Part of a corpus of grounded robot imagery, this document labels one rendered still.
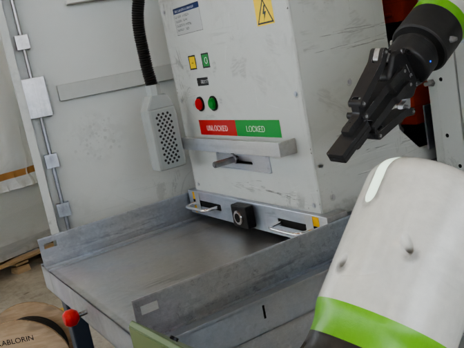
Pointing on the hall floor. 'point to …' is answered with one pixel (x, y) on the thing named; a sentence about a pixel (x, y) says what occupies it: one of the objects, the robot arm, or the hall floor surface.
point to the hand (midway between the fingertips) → (349, 141)
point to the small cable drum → (34, 326)
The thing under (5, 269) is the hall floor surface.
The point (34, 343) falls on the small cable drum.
